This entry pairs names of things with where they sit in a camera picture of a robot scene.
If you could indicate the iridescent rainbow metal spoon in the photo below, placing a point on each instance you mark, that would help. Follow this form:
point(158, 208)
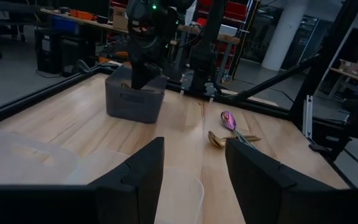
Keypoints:
point(228, 119)

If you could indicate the red storage rack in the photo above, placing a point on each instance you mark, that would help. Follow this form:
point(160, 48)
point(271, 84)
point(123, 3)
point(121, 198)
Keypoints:
point(235, 11)

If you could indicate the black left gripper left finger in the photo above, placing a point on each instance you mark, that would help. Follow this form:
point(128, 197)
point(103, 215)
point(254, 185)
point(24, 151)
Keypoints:
point(135, 193)

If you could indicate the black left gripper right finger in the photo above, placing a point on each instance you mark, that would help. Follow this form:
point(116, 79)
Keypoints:
point(275, 193)

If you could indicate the orange tool case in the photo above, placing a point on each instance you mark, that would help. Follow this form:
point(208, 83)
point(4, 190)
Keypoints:
point(81, 15)

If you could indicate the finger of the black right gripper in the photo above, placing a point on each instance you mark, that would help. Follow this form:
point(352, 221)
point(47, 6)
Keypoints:
point(154, 71)
point(138, 77)

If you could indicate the blue storage box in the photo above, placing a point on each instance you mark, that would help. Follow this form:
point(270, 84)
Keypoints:
point(65, 25)

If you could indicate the black equipment case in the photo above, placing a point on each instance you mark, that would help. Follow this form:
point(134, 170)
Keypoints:
point(76, 56)

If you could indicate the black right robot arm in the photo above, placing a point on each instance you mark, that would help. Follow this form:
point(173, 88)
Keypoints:
point(204, 46)

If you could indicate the small wooden side table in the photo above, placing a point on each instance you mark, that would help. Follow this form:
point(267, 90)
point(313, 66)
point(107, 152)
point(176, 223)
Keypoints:
point(350, 75)

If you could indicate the white round pillar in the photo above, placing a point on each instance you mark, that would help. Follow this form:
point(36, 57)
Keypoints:
point(284, 31)

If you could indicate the wooden spoon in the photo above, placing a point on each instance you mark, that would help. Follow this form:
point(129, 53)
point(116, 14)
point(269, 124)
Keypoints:
point(244, 136)

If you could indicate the brown cardboard box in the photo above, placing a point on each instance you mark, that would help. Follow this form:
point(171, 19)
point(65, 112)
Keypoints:
point(120, 18)

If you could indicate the long wooden workbench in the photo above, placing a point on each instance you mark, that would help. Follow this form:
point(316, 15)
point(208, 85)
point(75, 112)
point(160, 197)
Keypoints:
point(82, 21)

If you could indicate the small open cardboard box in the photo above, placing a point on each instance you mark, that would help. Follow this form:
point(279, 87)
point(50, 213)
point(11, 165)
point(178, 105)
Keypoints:
point(350, 66)

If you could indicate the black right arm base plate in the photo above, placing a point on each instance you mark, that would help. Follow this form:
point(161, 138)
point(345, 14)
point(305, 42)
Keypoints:
point(185, 85)

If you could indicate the black computer tower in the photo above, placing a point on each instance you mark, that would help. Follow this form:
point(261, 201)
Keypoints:
point(47, 51)

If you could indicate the silver aluminium bracket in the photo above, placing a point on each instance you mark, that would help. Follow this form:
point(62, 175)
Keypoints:
point(307, 118)

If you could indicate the black aluminium rig frame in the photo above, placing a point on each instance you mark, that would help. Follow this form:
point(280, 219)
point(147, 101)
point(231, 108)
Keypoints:
point(26, 99)

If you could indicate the grey plastic bin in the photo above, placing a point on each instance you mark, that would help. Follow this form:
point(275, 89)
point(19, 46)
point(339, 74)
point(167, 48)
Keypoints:
point(135, 105)

